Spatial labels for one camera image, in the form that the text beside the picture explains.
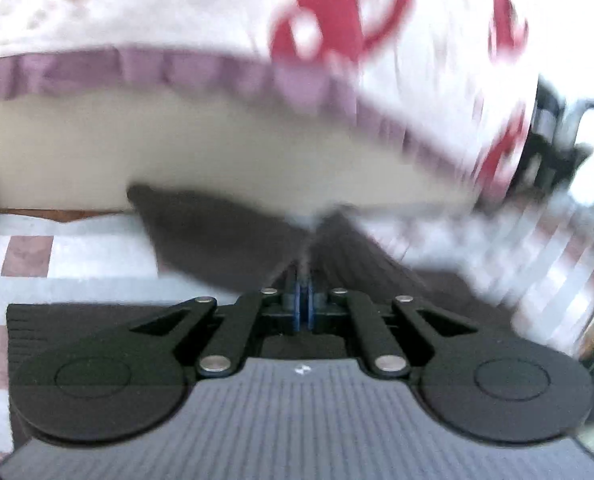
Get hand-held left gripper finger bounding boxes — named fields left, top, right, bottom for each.
left=127, top=259, right=304, bottom=378
left=303, top=259, right=479, bottom=378

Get dark brown knit sweater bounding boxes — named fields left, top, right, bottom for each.
left=7, top=182, right=523, bottom=441

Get checkered floor mat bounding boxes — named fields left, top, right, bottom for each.
left=0, top=207, right=594, bottom=466

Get white printed quilt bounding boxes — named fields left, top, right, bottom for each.
left=0, top=0, right=544, bottom=202

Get beige bed frame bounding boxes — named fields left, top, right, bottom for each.
left=0, top=85, right=484, bottom=222

